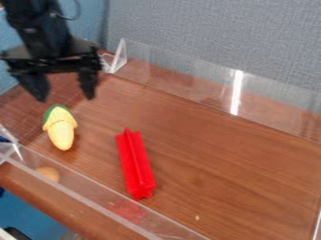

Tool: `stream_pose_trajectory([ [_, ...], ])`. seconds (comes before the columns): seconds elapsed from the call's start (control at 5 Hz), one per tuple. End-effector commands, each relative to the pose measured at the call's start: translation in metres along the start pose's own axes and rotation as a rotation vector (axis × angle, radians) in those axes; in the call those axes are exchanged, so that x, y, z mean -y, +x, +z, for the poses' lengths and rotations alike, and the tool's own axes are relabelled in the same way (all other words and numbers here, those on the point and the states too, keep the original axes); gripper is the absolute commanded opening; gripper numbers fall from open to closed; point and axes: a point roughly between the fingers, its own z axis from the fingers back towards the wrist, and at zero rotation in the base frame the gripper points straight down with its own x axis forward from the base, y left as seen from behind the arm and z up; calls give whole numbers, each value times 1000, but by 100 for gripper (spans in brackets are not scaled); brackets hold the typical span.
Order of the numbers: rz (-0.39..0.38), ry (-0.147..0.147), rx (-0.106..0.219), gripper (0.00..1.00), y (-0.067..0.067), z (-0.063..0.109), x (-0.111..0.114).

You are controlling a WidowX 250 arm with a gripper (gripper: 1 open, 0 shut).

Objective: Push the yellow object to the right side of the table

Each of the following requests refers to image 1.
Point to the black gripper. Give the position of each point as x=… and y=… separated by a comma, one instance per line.
x=49, y=50

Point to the yellow green toy corn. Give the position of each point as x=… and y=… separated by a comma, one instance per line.
x=59, y=124

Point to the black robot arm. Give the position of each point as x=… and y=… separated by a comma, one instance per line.
x=33, y=7

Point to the red star-shaped plastic bar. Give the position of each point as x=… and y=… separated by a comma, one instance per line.
x=135, y=164

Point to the clear acrylic corner bracket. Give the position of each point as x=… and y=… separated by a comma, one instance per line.
x=113, y=61

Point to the clear acrylic left bracket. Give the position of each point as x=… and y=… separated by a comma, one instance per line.
x=9, y=146

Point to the clear acrylic front wall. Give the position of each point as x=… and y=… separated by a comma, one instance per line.
x=115, y=206

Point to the clear acrylic wall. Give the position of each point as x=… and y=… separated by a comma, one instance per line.
x=265, y=101
x=115, y=206

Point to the clear acrylic back wall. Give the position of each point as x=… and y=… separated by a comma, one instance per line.
x=265, y=101

